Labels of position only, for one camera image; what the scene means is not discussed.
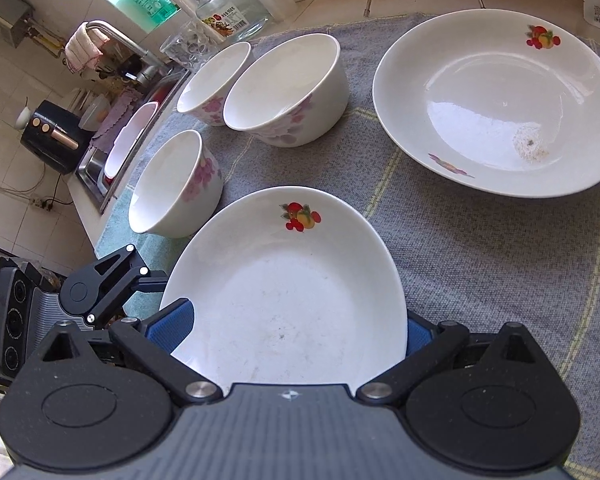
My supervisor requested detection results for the teal cloth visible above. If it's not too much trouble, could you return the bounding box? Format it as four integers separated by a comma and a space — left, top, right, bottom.
96, 170, 171, 321

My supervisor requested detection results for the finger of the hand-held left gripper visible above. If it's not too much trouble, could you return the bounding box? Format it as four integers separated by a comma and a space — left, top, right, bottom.
79, 244, 170, 328

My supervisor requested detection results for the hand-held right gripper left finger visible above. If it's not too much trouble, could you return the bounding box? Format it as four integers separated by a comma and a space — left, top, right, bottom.
27, 297, 223, 407

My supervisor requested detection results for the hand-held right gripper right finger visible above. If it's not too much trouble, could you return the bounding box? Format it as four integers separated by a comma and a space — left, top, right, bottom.
355, 310, 548, 403

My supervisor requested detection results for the large white fruit-print plate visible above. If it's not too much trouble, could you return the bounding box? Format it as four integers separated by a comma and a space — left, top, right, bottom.
372, 9, 600, 199

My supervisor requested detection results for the glass jar with green lid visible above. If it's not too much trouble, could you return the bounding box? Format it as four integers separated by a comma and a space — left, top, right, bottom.
182, 0, 276, 43

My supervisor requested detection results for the purple dish rag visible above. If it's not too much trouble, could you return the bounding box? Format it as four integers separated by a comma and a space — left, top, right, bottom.
94, 87, 143, 148

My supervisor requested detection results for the large white floral bowl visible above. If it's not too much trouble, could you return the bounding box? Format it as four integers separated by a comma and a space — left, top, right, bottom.
223, 33, 349, 148

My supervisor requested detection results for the small white cup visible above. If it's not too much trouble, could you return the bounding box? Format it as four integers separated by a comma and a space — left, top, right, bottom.
14, 97, 34, 128

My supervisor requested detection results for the black air fryer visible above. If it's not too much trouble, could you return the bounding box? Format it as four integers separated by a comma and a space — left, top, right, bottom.
20, 100, 88, 176

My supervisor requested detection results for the steel kitchen sink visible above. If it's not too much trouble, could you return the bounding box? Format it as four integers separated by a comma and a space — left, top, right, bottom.
75, 67, 191, 213

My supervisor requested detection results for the pink white rag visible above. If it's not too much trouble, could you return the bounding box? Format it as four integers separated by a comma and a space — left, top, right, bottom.
64, 24, 106, 72

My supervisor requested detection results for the white plastic basin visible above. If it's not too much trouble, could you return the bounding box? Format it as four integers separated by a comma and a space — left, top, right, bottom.
102, 101, 160, 181

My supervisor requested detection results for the small white floral bowl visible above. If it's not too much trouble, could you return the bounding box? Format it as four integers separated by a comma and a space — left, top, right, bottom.
176, 41, 253, 126
128, 129, 225, 239

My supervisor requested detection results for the small white fruit-print plate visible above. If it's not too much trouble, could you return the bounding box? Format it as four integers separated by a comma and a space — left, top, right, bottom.
159, 186, 410, 395

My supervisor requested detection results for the clear plastic container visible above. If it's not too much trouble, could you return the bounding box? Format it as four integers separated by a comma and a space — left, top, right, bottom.
77, 95, 113, 131

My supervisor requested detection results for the clear glass cup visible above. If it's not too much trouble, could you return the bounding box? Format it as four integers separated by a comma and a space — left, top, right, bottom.
160, 19, 220, 70

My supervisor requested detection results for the steel kitchen faucet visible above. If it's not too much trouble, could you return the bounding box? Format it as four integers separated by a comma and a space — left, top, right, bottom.
82, 20, 163, 83

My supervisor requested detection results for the grey checked towel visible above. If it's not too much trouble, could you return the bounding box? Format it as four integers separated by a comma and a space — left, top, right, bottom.
95, 12, 600, 471

